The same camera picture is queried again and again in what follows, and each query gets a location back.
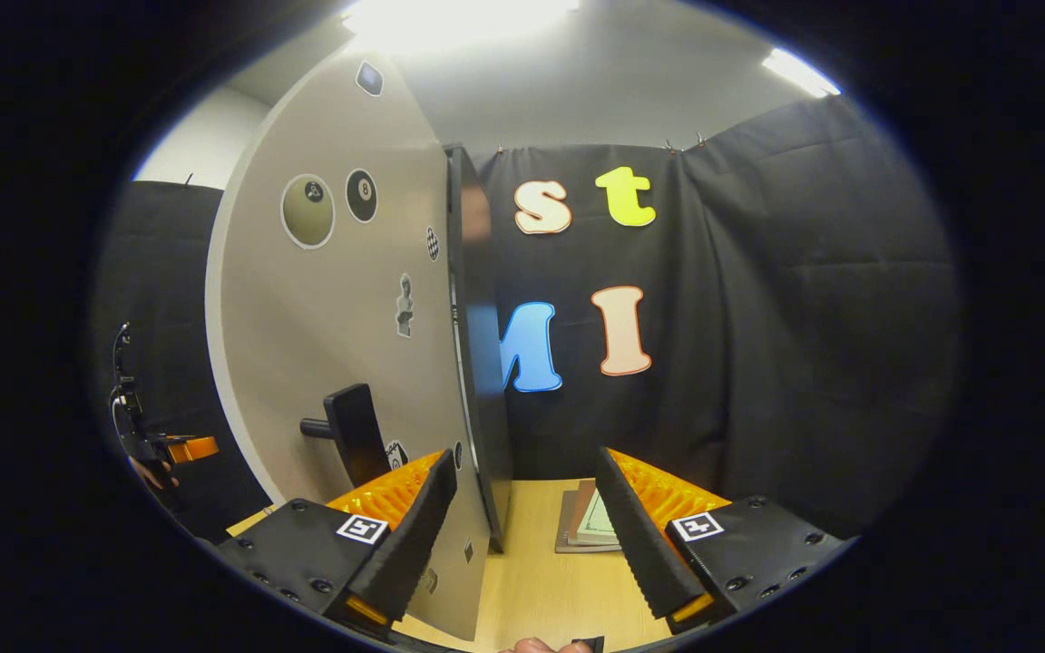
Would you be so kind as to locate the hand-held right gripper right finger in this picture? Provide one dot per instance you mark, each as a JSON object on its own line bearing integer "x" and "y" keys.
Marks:
{"x": 639, "y": 544}

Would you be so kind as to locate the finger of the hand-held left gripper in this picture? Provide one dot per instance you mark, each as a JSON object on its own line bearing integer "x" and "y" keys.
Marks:
{"x": 196, "y": 448}

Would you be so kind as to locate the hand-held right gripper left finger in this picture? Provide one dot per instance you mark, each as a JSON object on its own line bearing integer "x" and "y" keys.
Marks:
{"x": 414, "y": 544}

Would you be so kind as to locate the beige cabinet door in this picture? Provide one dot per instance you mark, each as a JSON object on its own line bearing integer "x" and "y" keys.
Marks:
{"x": 332, "y": 317}

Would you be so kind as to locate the brown book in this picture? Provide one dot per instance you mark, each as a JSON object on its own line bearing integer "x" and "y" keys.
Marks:
{"x": 566, "y": 526}

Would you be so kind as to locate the black backdrop cloth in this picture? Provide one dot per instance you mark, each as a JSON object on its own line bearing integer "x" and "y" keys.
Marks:
{"x": 804, "y": 317}

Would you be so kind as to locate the ceiling light panel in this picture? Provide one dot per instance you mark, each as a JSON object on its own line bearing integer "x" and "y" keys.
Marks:
{"x": 799, "y": 73}

